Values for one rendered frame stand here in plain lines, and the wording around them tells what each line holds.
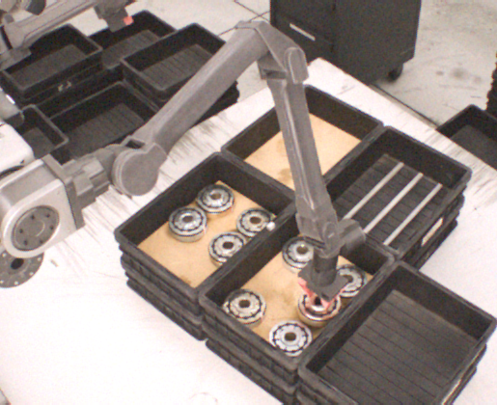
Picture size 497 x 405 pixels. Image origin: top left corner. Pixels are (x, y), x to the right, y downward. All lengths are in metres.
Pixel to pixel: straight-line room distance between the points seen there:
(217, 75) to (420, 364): 0.84
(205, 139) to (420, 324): 1.01
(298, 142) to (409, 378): 0.62
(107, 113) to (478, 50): 2.14
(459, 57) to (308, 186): 2.71
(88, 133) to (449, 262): 1.58
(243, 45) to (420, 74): 2.64
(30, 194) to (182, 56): 2.05
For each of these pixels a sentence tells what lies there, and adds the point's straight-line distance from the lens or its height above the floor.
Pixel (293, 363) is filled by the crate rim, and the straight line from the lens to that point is 1.62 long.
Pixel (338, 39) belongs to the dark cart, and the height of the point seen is 0.51.
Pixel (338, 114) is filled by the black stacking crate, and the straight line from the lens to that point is 2.25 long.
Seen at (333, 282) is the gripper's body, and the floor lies 0.98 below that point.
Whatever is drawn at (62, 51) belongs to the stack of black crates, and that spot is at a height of 0.49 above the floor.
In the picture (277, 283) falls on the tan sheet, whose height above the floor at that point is 0.83.
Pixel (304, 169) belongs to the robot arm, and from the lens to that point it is 1.51.
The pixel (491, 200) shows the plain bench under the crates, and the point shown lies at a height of 0.70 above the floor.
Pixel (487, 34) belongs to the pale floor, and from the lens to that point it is 4.40.
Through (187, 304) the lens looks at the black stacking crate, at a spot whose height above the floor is 0.85.
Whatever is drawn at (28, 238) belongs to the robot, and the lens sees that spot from 1.23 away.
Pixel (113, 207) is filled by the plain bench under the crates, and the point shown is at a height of 0.70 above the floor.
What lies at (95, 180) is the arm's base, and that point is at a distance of 1.25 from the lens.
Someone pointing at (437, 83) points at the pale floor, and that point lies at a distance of 3.92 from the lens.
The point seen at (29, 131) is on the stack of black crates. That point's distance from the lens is 2.94.
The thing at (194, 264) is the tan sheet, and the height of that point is 0.83.
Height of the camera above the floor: 2.33
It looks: 46 degrees down
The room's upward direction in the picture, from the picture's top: 2 degrees counter-clockwise
